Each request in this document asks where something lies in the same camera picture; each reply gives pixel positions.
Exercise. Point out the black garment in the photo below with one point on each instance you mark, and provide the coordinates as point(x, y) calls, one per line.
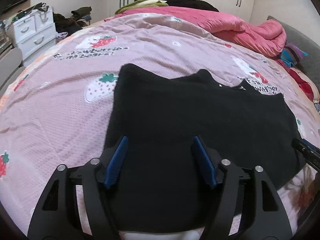
point(185, 2)

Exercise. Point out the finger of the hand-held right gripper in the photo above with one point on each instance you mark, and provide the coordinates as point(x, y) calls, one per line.
point(306, 152)

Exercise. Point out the pink quilt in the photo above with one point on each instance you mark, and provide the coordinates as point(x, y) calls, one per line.
point(240, 30)

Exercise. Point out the pile of dark clothes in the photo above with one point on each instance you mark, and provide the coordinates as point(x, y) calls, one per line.
point(70, 21)

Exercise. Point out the grey headboard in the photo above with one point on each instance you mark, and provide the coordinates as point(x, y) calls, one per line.
point(302, 37)

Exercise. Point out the white drawer cabinet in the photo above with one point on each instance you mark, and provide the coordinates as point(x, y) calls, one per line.
point(35, 35)

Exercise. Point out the pink strawberry print bed sheet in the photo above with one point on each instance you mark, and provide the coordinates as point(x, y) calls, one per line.
point(62, 110)

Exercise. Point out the black shirt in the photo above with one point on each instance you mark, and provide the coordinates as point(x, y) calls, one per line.
point(175, 110)

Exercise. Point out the green blanket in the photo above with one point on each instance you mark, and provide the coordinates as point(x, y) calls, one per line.
point(142, 5)

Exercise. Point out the red cloth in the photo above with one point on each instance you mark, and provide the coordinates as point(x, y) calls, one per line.
point(302, 82)

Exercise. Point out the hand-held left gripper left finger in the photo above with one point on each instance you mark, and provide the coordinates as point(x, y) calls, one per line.
point(116, 162)

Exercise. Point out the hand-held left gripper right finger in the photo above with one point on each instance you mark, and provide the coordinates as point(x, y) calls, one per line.
point(203, 162)

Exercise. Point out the grey chair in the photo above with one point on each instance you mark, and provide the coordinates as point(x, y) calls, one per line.
point(10, 65)

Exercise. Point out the striped colourful cloth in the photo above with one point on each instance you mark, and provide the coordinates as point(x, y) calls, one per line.
point(292, 53)

